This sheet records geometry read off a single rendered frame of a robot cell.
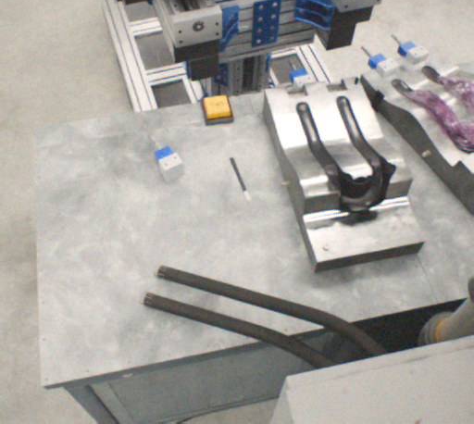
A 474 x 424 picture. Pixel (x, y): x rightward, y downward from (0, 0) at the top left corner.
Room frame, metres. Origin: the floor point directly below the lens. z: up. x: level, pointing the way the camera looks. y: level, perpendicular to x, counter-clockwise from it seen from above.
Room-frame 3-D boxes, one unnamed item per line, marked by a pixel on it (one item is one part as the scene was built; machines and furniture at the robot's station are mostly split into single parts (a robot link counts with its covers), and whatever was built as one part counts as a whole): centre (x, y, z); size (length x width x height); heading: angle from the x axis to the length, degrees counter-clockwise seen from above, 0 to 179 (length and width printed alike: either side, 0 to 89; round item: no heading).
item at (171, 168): (0.87, 0.19, 0.83); 0.13 x 0.05 x 0.05; 32
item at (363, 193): (0.85, -0.26, 0.92); 0.35 x 0.16 x 0.09; 14
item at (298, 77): (1.16, -0.17, 0.83); 0.13 x 0.05 x 0.05; 19
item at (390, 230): (0.83, -0.26, 0.87); 0.50 x 0.26 x 0.14; 14
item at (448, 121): (1.00, -0.58, 0.90); 0.26 x 0.18 x 0.08; 31
